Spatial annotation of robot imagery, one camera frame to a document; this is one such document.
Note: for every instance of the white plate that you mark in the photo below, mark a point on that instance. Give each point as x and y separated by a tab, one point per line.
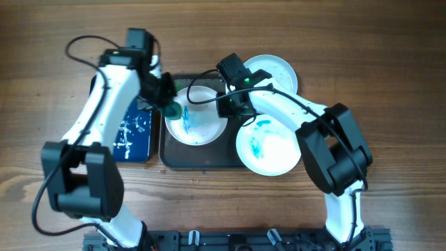
277	67
267	147
198	124

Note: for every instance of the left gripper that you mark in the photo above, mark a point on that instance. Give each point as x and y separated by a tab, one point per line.
167	90

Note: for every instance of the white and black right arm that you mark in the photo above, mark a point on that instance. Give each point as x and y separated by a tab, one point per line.
332	147

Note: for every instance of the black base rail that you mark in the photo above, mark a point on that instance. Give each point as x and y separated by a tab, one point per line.
304	239

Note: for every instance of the black tray with blue water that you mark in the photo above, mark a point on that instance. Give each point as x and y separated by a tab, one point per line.
125	130

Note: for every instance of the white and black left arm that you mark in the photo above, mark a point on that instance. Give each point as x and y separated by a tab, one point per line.
81	176

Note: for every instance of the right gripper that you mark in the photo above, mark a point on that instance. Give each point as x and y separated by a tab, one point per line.
225	111

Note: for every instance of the green and yellow sponge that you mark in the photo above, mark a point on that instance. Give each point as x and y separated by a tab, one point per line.
169	108

